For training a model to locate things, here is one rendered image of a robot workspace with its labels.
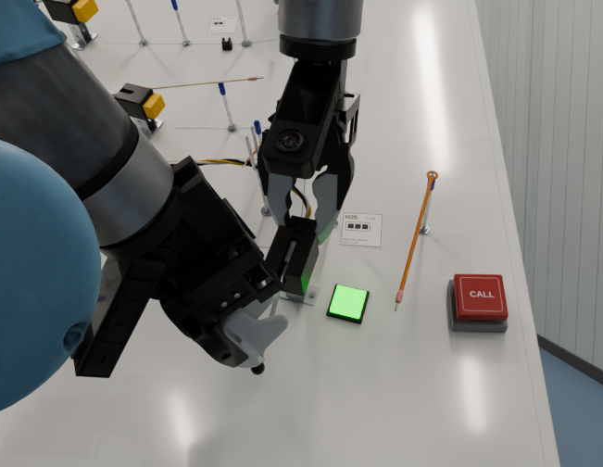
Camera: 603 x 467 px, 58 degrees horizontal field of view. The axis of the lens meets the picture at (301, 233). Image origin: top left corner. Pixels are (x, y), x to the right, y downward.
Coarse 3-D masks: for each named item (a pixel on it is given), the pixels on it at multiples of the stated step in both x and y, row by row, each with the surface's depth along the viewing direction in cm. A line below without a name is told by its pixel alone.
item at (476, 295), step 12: (456, 276) 58; (468, 276) 58; (480, 276) 58; (492, 276) 58; (456, 288) 57; (468, 288) 57; (480, 288) 57; (492, 288) 57; (456, 300) 57; (468, 300) 56; (480, 300) 56; (492, 300) 56; (504, 300) 56; (468, 312) 56; (480, 312) 55; (492, 312) 55; (504, 312) 55
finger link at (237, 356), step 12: (192, 324) 40; (216, 324) 42; (192, 336) 40; (204, 336) 40; (216, 336) 41; (204, 348) 41; (216, 348) 41; (228, 348) 42; (240, 348) 44; (228, 360) 43; (240, 360) 45
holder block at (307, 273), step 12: (288, 228) 57; (276, 240) 56; (288, 240) 56; (300, 240) 56; (312, 240) 56; (276, 252) 55; (300, 252) 55; (312, 252) 56; (276, 264) 54; (288, 264) 54; (300, 264) 54; (312, 264) 57; (288, 276) 54; (300, 276) 53; (288, 288) 56; (300, 288) 55
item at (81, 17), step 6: (84, 0) 87; (90, 0) 87; (72, 6) 86; (78, 6) 86; (84, 6) 86; (90, 6) 88; (96, 6) 89; (78, 12) 87; (84, 12) 87; (90, 12) 88; (96, 12) 89; (78, 18) 88; (84, 18) 87; (90, 18) 88
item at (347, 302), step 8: (336, 288) 61; (344, 288) 61; (352, 288) 61; (336, 296) 61; (344, 296) 61; (352, 296) 60; (360, 296) 60; (368, 296) 61; (336, 304) 60; (344, 304) 60; (352, 304) 60; (360, 304) 60; (328, 312) 60; (336, 312) 60; (344, 312) 59; (352, 312) 59; (360, 312) 59; (352, 320) 59; (360, 320) 59
